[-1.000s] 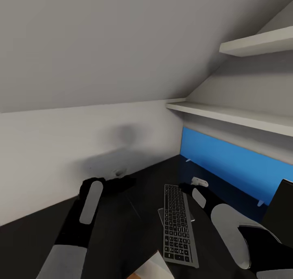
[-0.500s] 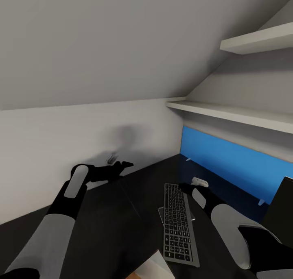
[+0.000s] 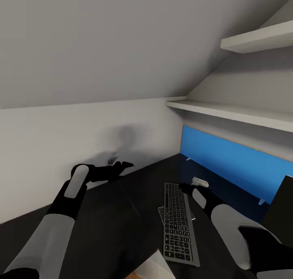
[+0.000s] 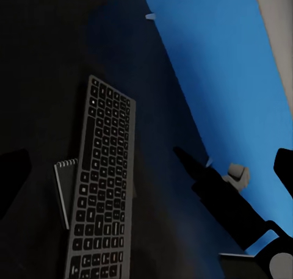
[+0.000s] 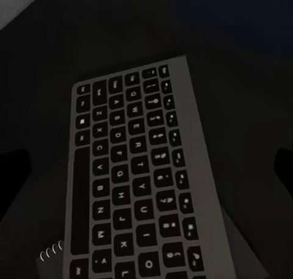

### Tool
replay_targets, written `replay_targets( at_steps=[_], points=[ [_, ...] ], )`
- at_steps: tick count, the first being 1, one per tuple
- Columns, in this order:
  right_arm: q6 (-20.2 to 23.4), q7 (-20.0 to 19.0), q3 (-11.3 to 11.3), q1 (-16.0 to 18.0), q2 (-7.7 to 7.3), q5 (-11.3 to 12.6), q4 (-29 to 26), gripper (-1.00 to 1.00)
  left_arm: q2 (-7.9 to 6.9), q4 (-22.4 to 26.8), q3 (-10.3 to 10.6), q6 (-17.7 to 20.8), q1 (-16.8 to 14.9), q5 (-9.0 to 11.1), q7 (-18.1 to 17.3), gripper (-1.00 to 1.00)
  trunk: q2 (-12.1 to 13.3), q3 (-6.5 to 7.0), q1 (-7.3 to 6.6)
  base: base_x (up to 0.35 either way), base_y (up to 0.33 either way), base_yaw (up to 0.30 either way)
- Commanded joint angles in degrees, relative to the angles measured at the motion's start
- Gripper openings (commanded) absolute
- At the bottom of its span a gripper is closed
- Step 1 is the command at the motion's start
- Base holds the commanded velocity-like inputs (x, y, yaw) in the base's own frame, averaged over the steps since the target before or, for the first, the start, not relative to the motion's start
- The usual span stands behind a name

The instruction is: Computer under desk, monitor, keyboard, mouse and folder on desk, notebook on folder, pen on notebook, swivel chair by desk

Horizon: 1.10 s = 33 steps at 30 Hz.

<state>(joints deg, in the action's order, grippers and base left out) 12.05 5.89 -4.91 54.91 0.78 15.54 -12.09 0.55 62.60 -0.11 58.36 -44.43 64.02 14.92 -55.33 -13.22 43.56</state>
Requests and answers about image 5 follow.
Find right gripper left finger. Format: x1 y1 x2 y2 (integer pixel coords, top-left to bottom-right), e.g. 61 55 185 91
0 148 32 221

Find notebook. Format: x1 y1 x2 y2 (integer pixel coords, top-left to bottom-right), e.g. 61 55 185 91
36 206 269 279

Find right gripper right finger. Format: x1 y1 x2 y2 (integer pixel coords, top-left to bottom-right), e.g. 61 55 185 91
273 148 293 198

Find keyboard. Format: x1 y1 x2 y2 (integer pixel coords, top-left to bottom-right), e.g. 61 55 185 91
63 55 236 279

